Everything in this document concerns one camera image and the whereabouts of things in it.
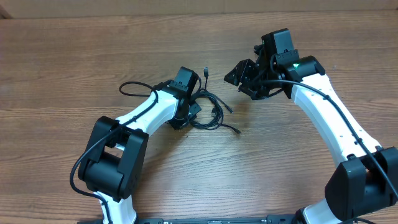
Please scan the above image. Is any black cable bundle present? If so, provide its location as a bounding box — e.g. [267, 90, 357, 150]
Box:
[188, 67, 242, 135]

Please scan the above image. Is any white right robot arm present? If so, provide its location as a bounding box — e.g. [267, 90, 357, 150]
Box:
[224, 46, 397, 223]

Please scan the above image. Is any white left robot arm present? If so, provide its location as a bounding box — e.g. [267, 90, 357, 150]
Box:
[70, 88, 197, 223]

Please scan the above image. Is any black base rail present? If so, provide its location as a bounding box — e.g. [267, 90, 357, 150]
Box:
[135, 215, 303, 224]

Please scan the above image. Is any brown cardboard wall panel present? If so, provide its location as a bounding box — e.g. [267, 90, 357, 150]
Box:
[1, 0, 397, 19]

